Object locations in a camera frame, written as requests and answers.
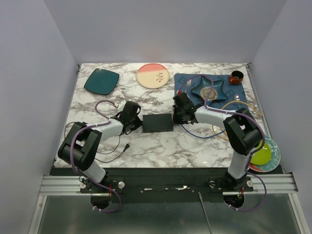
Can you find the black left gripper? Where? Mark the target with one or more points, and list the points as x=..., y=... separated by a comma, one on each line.
x=139, y=124

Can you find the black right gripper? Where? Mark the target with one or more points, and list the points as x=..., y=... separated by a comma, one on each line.
x=175, y=121

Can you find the black network switch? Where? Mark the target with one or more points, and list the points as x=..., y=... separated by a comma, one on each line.
x=156, y=123

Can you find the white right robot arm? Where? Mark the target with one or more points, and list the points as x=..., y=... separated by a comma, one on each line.
x=245, y=135

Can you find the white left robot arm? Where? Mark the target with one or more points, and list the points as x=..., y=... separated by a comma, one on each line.
x=80, y=146

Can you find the silver fork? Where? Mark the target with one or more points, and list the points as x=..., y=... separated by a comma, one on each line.
x=188, y=84

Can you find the pink and cream round plate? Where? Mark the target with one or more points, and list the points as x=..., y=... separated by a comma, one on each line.
x=152, y=75

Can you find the teal square plate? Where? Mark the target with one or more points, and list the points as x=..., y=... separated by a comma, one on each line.
x=101, y=82

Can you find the blue star-shaped dish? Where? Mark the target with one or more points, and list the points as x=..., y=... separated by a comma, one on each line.
x=209, y=90

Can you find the silver spoon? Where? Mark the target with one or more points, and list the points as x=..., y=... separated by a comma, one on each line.
x=236, y=98

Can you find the blue cloth placemat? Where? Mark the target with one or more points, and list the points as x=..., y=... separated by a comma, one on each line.
x=228, y=89

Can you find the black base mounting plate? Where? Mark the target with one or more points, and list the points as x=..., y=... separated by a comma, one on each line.
x=164, y=185

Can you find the orange-brown mug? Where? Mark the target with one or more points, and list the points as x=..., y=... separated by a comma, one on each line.
x=236, y=78

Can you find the red rimmed plate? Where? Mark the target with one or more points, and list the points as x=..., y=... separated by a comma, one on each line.
x=256, y=168

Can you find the lime green plate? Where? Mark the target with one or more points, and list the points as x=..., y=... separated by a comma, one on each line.
x=263, y=156

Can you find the light blue patterned plate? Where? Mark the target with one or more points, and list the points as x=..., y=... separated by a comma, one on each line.
x=275, y=157

